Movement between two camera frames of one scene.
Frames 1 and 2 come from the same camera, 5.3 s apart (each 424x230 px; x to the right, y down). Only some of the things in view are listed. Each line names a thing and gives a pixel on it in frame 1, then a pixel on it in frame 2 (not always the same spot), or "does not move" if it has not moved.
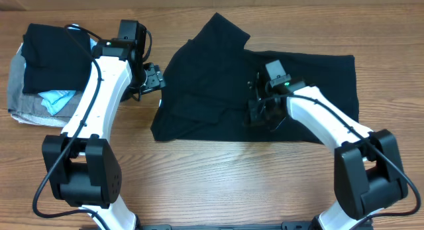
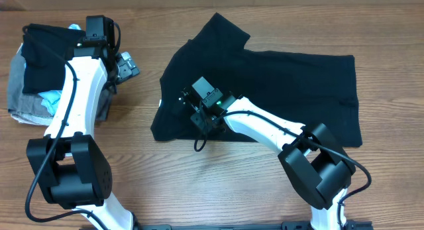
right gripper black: [256, 120] -> [195, 119]
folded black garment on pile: [53, 61] does not move
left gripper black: [156, 79] -> [127, 68]
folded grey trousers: [20, 103] does not move
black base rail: [297, 225] does not move
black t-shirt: [203, 95] does not move
